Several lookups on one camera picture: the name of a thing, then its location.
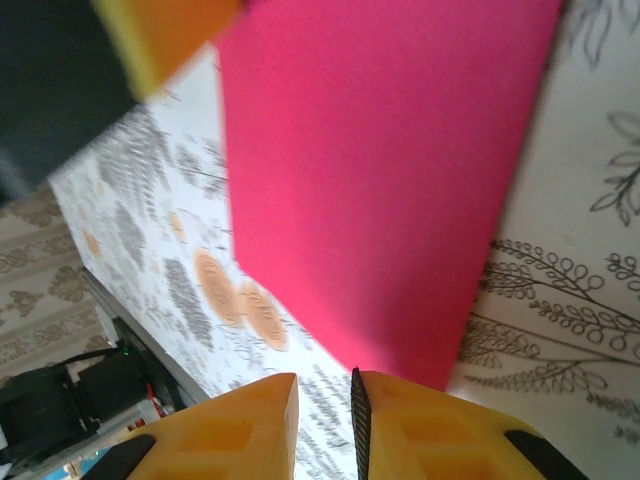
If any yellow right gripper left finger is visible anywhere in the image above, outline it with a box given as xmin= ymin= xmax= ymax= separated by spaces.
xmin=84 ymin=372 xmax=300 ymax=480

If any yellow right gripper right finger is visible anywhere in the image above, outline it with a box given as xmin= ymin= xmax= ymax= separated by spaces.
xmin=351 ymin=367 xmax=591 ymax=480

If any pink cloth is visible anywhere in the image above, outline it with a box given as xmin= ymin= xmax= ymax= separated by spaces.
xmin=217 ymin=0 xmax=564 ymax=394

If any floral printed table cover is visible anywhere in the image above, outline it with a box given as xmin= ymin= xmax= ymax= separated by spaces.
xmin=47 ymin=0 xmax=640 ymax=480

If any aluminium side rail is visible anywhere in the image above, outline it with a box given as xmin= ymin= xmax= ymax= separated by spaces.
xmin=79 ymin=267 xmax=216 ymax=416

